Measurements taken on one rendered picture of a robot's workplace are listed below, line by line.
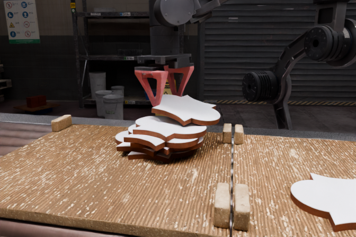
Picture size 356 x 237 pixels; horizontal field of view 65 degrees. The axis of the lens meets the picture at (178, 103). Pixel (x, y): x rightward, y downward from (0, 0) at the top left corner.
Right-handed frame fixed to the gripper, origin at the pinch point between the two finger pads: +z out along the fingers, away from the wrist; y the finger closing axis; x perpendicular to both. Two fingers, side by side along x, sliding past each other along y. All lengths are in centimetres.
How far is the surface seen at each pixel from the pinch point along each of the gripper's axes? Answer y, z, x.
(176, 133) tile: -8.7, 3.4, -8.1
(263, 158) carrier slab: 0.9, 9.0, -20.2
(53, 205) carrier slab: -28.4, 8.1, -2.2
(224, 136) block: 3.9, 7.4, -11.4
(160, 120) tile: -4.1, 3.3, -1.2
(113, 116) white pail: 218, 92, 252
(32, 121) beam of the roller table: -5.0, 10.0, 44.6
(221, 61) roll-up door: 418, 28, 179
